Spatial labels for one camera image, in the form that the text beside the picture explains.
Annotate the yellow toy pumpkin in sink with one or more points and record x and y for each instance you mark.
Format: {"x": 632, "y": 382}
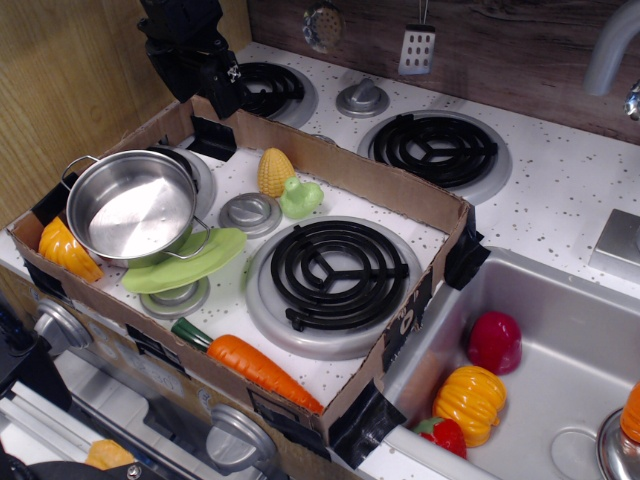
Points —
{"x": 473, "y": 397}

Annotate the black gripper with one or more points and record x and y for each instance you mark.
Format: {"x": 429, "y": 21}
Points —
{"x": 193, "y": 58}

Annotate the front right black burner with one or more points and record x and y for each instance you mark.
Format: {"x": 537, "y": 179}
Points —
{"x": 325, "y": 289}

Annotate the silver centre stove knob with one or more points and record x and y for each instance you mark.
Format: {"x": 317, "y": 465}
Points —
{"x": 256, "y": 214}

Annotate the back right black burner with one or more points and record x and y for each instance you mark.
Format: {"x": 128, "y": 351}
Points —
{"x": 454, "y": 151}

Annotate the red toy strawberry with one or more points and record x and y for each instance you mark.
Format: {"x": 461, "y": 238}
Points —
{"x": 445, "y": 433}

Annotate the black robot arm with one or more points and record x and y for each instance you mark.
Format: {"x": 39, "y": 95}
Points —
{"x": 192, "y": 11}

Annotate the silver stove knob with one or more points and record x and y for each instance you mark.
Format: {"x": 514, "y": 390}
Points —
{"x": 362, "y": 100}
{"x": 178, "y": 302}
{"x": 256, "y": 214}

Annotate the stainless steel pot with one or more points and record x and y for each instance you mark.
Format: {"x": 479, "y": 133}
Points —
{"x": 134, "y": 209}

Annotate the hanging metal strainer spoon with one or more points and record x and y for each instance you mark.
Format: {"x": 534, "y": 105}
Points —
{"x": 323, "y": 26}

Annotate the silver faucet base plate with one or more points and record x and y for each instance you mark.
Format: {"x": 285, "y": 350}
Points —
{"x": 617, "y": 250}

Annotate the orange toy carrot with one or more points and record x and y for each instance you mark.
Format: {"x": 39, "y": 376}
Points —
{"x": 249, "y": 362}

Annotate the dark red toy vegetable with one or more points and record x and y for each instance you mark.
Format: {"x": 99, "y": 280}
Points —
{"x": 495, "y": 343}

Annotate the silver oven knob left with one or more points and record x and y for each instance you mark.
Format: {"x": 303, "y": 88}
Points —
{"x": 60, "y": 329}

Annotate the silver oven knob right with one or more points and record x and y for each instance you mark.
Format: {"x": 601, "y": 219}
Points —
{"x": 236, "y": 443}

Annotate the light green plastic plate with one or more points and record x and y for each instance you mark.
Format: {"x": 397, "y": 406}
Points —
{"x": 220, "y": 246}

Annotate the silver front stove knob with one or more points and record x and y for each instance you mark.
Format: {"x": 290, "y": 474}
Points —
{"x": 178, "y": 302}

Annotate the stainless steel sink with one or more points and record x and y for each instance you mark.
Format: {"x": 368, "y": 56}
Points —
{"x": 580, "y": 359}

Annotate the yellow toy corn cob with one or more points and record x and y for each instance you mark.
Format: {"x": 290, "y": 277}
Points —
{"x": 274, "y": 170}

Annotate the hanging metal spatula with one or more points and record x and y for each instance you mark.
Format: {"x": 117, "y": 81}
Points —
{"x": 417, "y": 53}

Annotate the orange toy bottom left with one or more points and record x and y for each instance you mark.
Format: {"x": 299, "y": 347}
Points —
{"x": 106, "y": 454}

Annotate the yellow toy pepper in fence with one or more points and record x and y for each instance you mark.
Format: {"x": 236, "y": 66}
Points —
{"x": 58, "y": 245}

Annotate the silver faucet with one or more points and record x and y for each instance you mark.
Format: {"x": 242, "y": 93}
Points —
{"x": 614, "y": 38}

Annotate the silver oven knob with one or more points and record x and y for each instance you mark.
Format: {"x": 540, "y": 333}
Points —
{"x": 60, "y": 329}
{"x": 236, "y": 443}

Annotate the orange toy at sink edge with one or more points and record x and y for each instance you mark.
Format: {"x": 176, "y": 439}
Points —
{"x": 630, "y": 415}

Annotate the silver back stove knob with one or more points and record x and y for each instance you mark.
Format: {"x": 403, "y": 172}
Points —
{"x": 362, "y": 100}

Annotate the silver faucet handle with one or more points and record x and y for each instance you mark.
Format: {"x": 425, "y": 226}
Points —
{"x": 631, "y": 105}

